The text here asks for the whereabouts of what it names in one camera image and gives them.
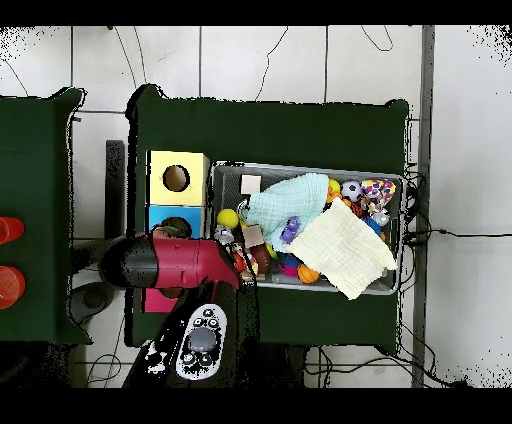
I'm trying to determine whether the wooden box with three holes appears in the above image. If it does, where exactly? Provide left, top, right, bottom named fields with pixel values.
left=142, top=149, right=211, bottom=315

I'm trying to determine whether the pale yellow muslin cloth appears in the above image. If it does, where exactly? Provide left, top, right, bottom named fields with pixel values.
left=287, top=197, right=399, bottom=301

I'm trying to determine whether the large wooden cube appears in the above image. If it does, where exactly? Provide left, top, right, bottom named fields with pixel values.
left=242, top=224, right=265, bottom=248

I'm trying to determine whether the clear mesh bin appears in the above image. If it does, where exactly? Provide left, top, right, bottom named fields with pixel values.
left=206, top=161, right=405, bottom=297

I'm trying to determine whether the mint green muslin cloth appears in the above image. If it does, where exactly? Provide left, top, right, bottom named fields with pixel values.
left=245, top=172, right=330, bottom=254

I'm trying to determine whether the green cloth side table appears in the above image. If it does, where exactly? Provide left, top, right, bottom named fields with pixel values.
left=0, top=87, right=88, bottom=345

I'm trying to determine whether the red plastic cup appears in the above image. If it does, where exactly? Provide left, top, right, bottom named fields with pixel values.
left=0, top=265, right=27, bottom=311
left=0, top=215, right=25, bottom=245

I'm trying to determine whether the black and white soccer ball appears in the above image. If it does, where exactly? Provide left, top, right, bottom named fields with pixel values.
left=340, top=179, right=365, bottom=203

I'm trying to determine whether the black chair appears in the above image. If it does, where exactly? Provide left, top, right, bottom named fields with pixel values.
left=70, top=139, right=128, bottom=325

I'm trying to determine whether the small wooden cube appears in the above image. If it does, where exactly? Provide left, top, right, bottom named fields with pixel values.
left=240, top=175, right=262, bottom=196

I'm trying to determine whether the yellow smiley ball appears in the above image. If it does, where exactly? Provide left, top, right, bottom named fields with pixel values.
left=216, top=208, right=240, bottom=230

